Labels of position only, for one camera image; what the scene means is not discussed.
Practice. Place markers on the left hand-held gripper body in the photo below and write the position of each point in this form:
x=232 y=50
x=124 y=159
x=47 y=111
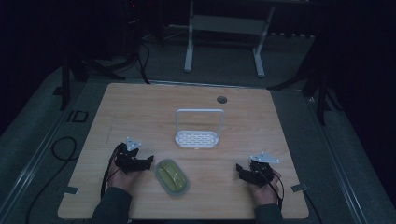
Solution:
x=128 y=157

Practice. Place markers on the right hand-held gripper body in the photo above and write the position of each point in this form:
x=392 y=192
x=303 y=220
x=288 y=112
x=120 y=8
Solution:
x=260 y=169

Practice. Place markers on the yellow-green soap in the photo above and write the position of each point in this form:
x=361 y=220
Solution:
x=171 y=176

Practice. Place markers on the green vegetable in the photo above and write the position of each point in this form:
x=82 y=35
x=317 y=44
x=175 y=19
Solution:
x=172 y=177

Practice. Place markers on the person's left hand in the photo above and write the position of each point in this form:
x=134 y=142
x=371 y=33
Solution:
x=122 y=179

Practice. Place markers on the person's right hand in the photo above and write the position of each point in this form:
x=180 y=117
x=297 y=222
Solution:
x=264 y=193

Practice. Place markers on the grey tape strip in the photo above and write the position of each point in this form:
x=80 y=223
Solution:
x=299 y=187
x=71 y=190

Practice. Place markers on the black tripod stand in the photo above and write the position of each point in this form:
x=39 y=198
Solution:
x=88 y=67
x=314 y=84

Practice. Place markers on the white metal desk frame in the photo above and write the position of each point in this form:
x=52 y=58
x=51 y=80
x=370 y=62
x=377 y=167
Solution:
x=227 y=37

